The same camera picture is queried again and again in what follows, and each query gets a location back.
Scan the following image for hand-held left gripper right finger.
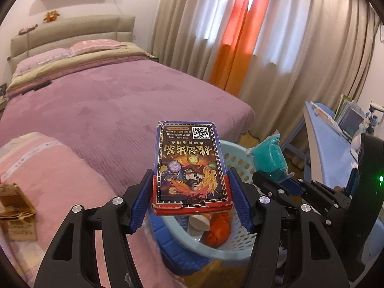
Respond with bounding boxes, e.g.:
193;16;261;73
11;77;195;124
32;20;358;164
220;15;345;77
228;169;351;288

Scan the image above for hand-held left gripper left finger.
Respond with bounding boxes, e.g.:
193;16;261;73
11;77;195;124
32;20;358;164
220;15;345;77
33;169;154;288

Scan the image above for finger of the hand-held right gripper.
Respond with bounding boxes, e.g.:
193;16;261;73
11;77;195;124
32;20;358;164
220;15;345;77
252;172;301;210
283;178;352;214

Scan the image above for teal plastic packet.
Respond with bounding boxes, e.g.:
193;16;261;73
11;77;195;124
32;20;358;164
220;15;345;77
246;130;295;184

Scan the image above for light blue laundry basket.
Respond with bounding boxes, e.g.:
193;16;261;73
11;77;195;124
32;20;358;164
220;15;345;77
150;139;289;265

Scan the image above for printed cardboard card box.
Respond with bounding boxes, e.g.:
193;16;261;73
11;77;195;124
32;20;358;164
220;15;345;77
151;120;234;216

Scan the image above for orange mesh ball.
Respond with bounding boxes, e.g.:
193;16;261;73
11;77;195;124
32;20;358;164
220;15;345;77
204;213;233;248

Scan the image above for blue stool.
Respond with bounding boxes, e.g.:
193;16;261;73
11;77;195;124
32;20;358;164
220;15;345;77
280;119;313;172

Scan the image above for white cup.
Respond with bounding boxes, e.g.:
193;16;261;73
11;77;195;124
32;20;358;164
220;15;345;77
188;214;212;232

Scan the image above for blue desk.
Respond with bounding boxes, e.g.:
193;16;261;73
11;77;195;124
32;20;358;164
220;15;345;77
303;100;368;193

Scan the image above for pink folded quilt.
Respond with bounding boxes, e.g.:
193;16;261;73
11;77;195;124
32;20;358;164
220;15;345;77
0;132;164;288

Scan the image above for white figurine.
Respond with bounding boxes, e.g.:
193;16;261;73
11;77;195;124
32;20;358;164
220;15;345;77
350;131;364;152

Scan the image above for row of books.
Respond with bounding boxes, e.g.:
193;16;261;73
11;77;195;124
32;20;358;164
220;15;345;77
334;94;366;140

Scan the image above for vase with blue flowers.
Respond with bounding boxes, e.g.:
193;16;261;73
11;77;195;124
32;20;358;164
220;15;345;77
362;101;384;136

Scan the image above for bed with purple blanket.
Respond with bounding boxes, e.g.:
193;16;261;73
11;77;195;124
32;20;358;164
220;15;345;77
0;54;256;188

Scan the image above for brown paper bag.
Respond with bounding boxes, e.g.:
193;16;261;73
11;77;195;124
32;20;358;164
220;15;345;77
0;182;38;242

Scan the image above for beige curtain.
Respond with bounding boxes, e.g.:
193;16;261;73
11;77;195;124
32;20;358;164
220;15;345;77
149;0;383;146

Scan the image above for orange curtain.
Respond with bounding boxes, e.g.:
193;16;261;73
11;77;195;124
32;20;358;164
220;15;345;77
208;0;286;94

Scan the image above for pink pillow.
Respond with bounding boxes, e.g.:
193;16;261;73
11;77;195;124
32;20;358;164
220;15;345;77
13;48;73;78
70;38;127;57

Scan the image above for pink pillows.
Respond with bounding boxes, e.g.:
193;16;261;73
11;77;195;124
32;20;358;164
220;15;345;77
5;42;154;92

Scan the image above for beige padded headboard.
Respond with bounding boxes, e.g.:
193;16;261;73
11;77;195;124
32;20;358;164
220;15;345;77
10;14;134;64

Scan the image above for orange plush toy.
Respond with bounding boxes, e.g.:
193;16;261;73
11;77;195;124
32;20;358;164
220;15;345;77
43;10;61;23

